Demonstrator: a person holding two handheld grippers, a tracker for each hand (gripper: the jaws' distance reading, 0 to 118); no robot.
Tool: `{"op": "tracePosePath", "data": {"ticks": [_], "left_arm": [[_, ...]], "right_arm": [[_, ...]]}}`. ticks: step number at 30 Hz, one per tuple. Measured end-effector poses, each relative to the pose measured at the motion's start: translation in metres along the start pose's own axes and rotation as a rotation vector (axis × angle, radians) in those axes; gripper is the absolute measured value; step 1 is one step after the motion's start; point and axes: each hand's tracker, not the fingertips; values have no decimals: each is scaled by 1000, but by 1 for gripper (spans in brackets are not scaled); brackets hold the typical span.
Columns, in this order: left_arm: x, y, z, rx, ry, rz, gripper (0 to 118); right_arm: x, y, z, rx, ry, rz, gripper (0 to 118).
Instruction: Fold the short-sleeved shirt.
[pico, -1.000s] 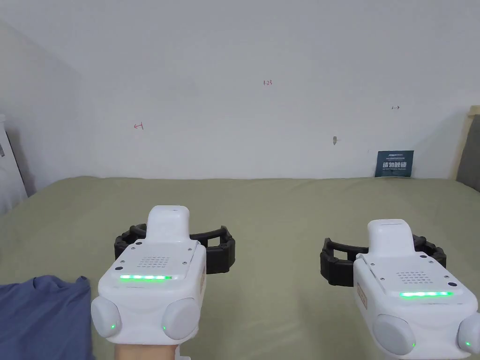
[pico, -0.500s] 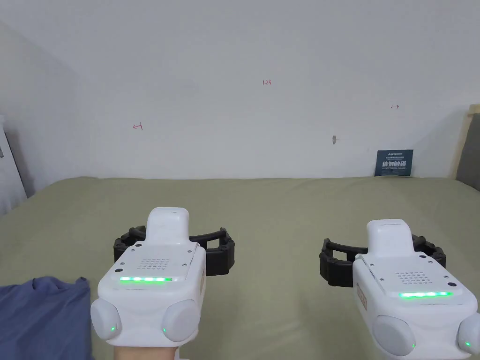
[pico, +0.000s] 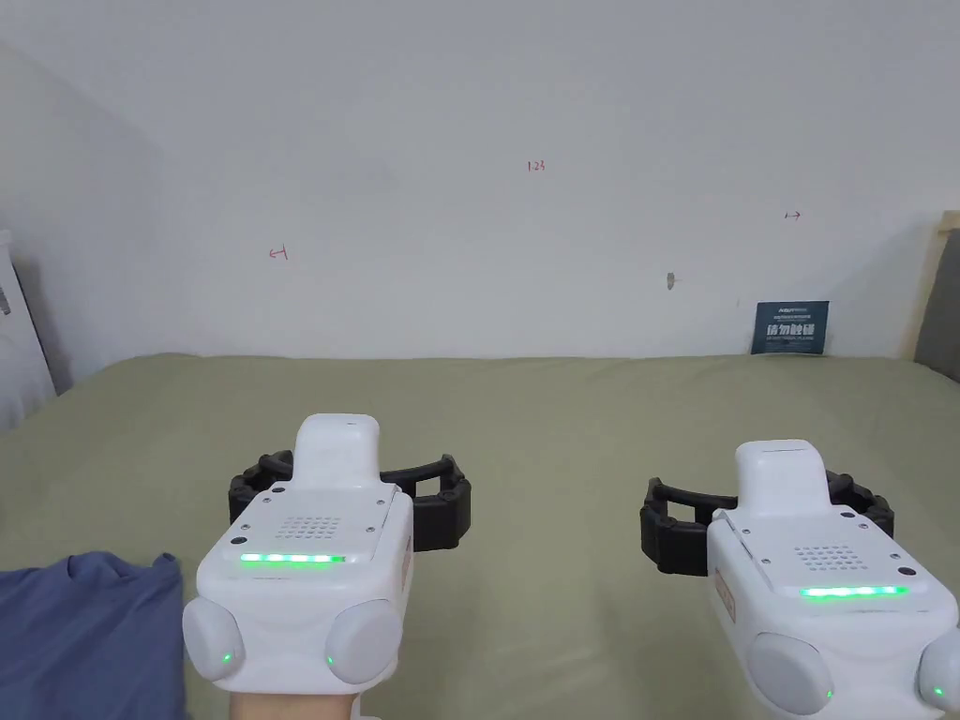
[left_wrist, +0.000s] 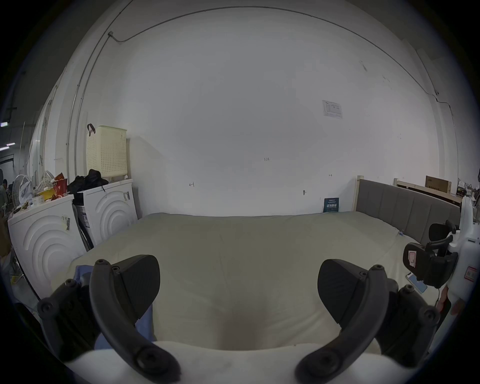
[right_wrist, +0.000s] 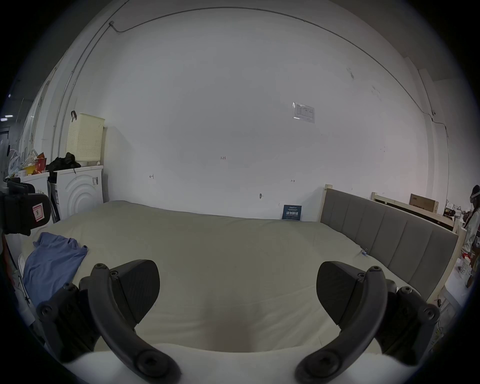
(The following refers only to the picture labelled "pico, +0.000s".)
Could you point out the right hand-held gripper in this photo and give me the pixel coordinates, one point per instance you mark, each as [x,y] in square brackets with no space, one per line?
[825,637]

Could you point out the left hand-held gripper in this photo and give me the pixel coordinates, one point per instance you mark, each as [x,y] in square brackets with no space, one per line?
[300,600]

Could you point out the person's left hand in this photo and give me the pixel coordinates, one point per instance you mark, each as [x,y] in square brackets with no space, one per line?
[292,709]

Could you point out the dark blue sign card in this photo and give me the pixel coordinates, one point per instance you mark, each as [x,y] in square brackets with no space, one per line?
[790,328]

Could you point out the bed with pale green sheet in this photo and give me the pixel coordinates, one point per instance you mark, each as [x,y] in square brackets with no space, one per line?
[555,465]

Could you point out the grey padded headboard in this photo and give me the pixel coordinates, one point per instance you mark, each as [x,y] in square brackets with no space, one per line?
[941,315]

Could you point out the dark blue shirt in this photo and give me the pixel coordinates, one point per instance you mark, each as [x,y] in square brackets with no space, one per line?
[82,637]

